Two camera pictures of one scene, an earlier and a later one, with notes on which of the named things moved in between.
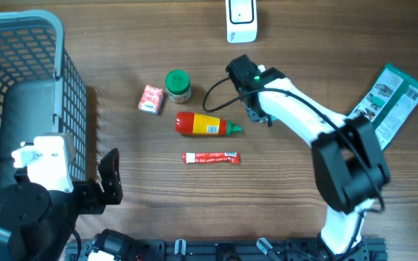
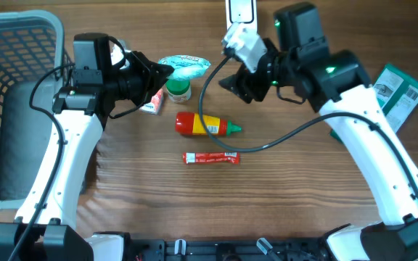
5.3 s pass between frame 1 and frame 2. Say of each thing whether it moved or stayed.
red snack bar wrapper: stayed
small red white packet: stayed
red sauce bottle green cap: stayed
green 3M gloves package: stayed
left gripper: moved
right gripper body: moved
